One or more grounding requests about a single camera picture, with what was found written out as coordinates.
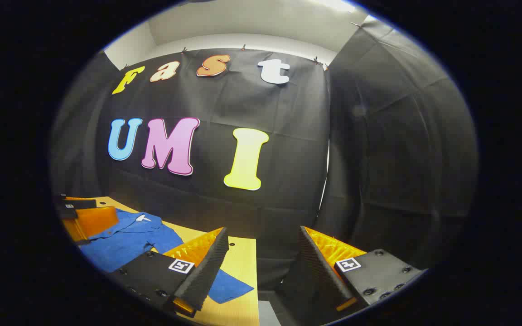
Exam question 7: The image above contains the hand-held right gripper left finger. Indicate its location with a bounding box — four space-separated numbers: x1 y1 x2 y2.
107 226 230 317

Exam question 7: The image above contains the blue shirt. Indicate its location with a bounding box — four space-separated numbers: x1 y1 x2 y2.
79 209 255 305

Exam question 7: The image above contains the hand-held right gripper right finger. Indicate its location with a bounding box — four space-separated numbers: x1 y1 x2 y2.
288 225 425 317

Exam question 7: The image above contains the row of small cloth clips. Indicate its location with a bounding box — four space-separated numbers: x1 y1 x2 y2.
123 20 363 71

